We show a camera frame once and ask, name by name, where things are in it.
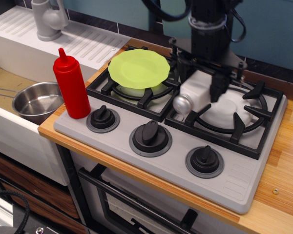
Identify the white salt shaker silver cap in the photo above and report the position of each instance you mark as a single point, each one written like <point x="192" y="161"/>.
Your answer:
<point x="194" y="93"/>

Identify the light green plastic plate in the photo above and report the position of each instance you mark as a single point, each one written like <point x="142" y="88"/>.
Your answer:
<point x="139" y="69"/>

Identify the wooden drawer front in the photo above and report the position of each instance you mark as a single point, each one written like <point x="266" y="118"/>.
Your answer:
<point x="47" y="199"/>

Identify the black right stove knob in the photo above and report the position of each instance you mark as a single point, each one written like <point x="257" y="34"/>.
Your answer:
<point x="204" y="162"/>

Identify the black stove knob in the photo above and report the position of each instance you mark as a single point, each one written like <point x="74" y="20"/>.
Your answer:
<point x="204" y="162"/>
<point x="103" y="120"/>
<point x="150" y="140"/>

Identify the black left stove knob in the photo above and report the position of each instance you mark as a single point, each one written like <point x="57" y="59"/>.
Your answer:
<point x="103" y="120"/>

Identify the white burner cap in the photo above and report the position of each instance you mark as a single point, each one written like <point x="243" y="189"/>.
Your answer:
<point x="159" y="91"/>
<point x="221" y="113"/>

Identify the white left burner cap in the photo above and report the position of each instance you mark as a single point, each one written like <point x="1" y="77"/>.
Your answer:
<point x="159" y="91"/>

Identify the black middle stove knob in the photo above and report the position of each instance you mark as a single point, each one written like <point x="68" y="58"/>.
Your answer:
<point x="150" y="140"/>

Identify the black right burner grate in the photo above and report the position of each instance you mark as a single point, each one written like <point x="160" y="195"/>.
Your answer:
<point x="248" y="141"/>

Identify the black left burner grate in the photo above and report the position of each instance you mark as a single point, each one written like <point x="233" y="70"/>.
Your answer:
<point x="101" y="88"/>

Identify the grey toy faucet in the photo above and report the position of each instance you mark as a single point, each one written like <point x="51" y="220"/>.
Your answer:
<point x="49" y="22"/>

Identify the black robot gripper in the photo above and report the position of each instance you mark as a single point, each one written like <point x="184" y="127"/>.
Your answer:
<point x="208" y="50"/>

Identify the toy oven door black handle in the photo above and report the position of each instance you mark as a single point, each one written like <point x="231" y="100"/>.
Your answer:
<point x="104" y="188"/>

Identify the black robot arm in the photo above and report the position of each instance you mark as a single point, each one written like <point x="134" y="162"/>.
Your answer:
<point x="203" y="15"/>

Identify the white toy sink unit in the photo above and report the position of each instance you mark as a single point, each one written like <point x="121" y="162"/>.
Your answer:
<point x="24" y="56"/>

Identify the grey toy stove top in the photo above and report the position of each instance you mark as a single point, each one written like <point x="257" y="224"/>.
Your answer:
<point x="234" y="188"/>

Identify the red ketchup squeeze bottle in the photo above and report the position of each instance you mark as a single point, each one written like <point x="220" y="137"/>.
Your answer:
<point x="71" y="83"/>

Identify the white right burner cap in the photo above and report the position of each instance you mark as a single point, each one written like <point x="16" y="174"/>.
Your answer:
<point x="221" y="113"/>

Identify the stainless steel pot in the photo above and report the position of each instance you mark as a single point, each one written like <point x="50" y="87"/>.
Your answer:
<point x="37" y="102"/>

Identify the black burner grate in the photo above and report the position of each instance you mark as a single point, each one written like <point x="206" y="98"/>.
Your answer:
<point x="101" y="88"/>
<point x="248" y="141"/>

